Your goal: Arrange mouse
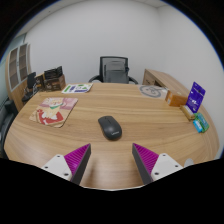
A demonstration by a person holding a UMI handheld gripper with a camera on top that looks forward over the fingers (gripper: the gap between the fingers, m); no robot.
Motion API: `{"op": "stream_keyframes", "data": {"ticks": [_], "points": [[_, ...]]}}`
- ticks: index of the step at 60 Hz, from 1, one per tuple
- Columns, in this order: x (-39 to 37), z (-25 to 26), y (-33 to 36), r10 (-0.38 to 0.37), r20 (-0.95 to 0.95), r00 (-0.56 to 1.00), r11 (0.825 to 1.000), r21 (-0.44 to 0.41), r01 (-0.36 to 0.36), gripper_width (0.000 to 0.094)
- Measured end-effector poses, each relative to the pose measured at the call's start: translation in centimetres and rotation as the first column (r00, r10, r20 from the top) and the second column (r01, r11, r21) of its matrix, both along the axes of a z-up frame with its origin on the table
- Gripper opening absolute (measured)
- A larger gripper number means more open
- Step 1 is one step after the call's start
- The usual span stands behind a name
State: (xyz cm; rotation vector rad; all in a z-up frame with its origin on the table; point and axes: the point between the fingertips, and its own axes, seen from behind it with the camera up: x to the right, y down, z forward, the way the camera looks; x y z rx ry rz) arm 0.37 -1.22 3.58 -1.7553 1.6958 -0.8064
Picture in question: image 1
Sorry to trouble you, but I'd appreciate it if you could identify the black mesh office chair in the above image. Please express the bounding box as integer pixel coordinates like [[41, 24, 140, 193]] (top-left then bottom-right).
[[88, 55, 139, 85]]

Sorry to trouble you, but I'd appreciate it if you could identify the wooden side desk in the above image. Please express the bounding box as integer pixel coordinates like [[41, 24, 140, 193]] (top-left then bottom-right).
[[142, 68, 191, 98]]

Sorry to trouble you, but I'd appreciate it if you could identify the tall brown cardboard box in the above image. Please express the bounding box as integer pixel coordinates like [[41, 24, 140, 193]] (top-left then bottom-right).
[[34, 73, 46, 91]]

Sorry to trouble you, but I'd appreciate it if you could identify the wooden shelf cabinet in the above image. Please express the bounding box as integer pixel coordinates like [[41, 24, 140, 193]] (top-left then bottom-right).
[[4, 43, 38, 111]]

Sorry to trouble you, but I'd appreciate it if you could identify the black printed box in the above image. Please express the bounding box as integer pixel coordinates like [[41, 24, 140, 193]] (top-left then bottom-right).
[[43, 65, 64, 80]]

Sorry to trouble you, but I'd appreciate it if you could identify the orange cardboard box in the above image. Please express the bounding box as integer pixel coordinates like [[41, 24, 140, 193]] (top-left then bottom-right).
[[165, 90, 189, 108]]

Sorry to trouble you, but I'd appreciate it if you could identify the cartoon print mouse pad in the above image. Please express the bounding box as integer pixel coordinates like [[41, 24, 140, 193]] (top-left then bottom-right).
[[28, 96, 79, 129]]

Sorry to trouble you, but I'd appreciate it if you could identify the white sticker sheet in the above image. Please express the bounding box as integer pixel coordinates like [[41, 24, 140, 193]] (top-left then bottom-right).
[[61, 83, 94, 95]]

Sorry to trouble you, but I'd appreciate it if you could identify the black leather sofa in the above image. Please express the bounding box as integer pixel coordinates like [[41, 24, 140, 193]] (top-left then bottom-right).
[[0, 99, 18, 158]]

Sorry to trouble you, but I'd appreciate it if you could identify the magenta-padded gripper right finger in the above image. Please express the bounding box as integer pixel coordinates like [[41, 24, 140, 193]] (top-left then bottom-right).
[[131, 142, 184, 186]]

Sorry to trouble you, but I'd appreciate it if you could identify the purple card package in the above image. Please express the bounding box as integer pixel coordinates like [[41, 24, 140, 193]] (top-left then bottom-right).
[[185, 81, 207, 114]]

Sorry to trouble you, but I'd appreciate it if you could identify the wide brown cardboard box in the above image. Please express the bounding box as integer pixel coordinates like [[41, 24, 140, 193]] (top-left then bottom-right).
[[43, 73, 67, 93]]

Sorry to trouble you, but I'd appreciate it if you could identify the grey backpack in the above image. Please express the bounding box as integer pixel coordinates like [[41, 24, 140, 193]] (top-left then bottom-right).
[[102, 61, 130, 84]]

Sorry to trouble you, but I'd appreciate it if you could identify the black computer mouse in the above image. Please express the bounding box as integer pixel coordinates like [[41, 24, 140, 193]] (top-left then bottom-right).
[[97, 115, 123, 141]]

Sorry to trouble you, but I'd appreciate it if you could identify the round grey logo sheet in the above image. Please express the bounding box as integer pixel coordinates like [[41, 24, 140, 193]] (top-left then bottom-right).
[[138, 84, 169, 100]]

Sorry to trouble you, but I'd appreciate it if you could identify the small white round disc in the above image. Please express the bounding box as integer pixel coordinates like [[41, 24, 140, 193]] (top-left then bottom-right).
[[184, 157, 195, 168]]

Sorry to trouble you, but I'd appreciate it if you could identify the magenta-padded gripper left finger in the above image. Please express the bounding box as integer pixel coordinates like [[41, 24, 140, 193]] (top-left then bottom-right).
[[41, 143, 92, 186]]

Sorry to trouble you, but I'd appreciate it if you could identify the green teal small box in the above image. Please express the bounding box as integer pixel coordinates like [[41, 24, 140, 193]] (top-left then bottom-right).
[[192, 112, 210, 134]]

